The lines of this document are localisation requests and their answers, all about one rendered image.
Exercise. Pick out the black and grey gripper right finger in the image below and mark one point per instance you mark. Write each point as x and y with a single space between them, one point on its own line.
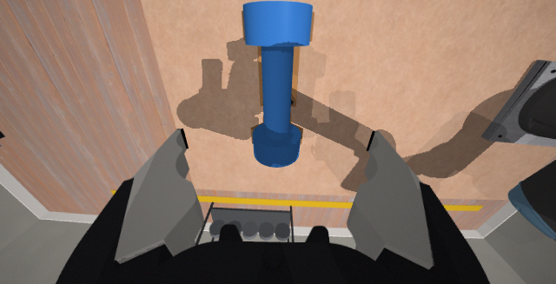
398 221

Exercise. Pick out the tan rectangular base plate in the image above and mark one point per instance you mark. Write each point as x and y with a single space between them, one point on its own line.
294 79

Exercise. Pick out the blue dumbbell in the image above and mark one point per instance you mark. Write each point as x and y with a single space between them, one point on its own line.
282 24

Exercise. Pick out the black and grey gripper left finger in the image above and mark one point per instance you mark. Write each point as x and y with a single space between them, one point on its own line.
152 217

